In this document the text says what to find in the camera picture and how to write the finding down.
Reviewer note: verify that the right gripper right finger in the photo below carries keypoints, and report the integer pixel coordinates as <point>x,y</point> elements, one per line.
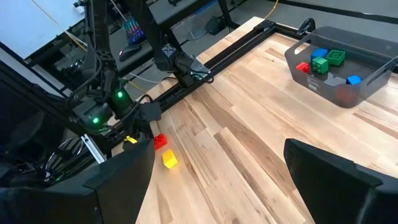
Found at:
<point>342,193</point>

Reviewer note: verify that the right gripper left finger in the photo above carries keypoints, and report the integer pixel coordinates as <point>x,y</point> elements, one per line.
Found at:
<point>77,205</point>

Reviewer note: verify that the small green toy block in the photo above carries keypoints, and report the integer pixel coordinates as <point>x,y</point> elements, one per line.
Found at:
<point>335,57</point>
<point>319,65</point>

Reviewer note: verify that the small red toy block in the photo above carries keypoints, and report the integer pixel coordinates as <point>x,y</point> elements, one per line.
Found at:
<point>303,67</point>

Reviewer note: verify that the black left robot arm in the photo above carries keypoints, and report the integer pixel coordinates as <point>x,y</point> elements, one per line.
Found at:
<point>99,62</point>

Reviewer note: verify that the yellow tape band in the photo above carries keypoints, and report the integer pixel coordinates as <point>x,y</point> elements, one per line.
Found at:
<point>130,139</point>

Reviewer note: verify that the yellow toy block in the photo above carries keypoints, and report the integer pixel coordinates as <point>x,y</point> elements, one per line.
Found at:
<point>169,158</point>

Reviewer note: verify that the black computer mouse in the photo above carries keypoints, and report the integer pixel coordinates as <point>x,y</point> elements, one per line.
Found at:
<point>129,51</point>

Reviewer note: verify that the backlit keyboard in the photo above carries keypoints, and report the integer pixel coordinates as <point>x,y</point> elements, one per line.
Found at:
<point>133,31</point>

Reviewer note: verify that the grey translucent plastic bin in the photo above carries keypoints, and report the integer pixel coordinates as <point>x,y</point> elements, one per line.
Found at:
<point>314,84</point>

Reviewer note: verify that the small blue toy block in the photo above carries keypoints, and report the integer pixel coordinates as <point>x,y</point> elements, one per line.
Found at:
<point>354,80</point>
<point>319,53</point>

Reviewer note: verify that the dark grey desk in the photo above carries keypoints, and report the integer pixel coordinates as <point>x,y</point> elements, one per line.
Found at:
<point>183,12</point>

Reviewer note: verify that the black power brick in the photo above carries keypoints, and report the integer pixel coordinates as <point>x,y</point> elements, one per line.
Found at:
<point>215,25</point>

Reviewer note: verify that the black table clamp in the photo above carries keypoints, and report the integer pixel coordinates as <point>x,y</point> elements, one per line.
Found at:
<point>306,26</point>

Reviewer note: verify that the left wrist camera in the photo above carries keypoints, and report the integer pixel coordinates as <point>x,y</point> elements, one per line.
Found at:
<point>150,112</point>

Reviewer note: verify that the silver metal bracket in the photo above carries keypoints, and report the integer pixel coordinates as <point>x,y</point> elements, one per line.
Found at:
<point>93,149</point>

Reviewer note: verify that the black aluminium table frame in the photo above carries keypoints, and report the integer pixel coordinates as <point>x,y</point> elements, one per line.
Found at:
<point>217,59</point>

